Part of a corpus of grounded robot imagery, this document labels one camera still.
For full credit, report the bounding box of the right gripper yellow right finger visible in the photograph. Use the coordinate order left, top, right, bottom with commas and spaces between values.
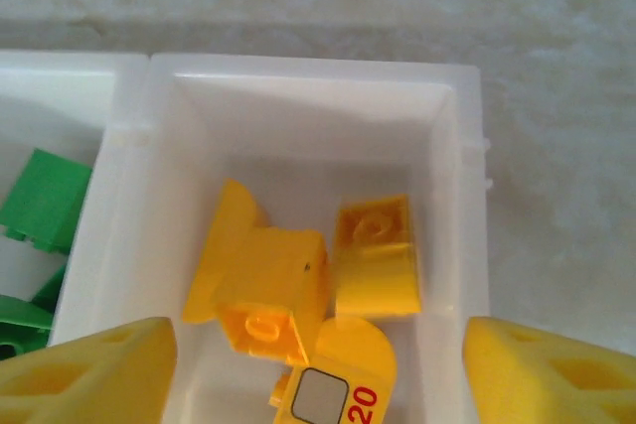
461, 317, 636, 424

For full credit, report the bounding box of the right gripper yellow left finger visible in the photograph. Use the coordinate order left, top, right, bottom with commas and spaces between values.
0, 317, 178, 424

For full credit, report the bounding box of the green lego brick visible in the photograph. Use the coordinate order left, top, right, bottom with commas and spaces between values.
0, 264, 69, 360
0, 148, 94, 256

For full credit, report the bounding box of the yellow printed lego piece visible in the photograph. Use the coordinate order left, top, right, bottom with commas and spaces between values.
267, 317, 398, 424

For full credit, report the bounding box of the yellow lego slope piece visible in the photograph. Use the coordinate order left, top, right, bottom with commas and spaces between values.
331, 194, 423, 319

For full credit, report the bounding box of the yellow lego brick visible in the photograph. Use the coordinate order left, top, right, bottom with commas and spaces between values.
182, 178, 330, 366

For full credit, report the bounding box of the white plastic bin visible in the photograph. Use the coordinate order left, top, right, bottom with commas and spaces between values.
49, 51, 493, 424
0, 49, 150, 360

